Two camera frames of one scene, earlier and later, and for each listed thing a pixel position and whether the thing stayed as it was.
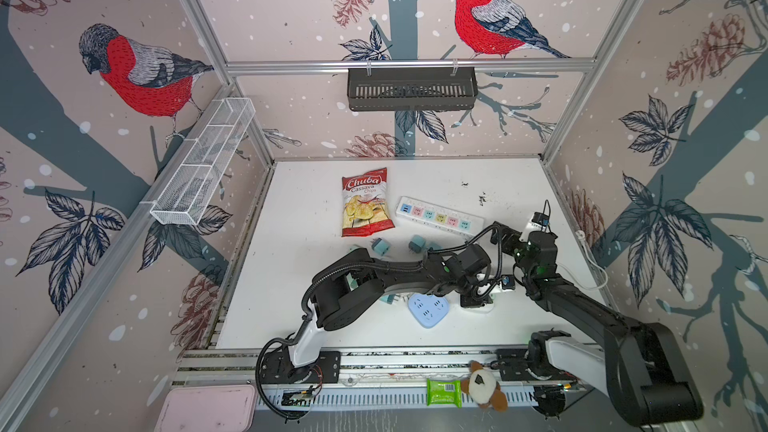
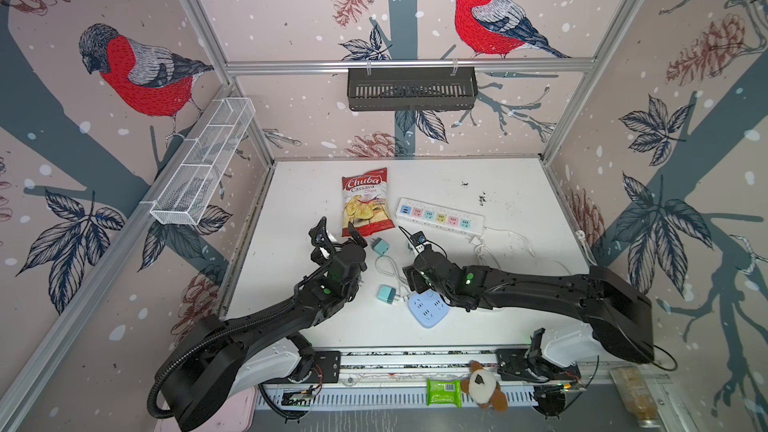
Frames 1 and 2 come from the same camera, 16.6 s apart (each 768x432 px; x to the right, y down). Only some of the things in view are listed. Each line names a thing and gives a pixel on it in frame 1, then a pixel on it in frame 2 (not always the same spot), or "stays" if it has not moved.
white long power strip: [438, 216] stays
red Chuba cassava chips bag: [365, 208] stays
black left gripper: [478, 300] to [357, 237]
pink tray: [207, 408] stays
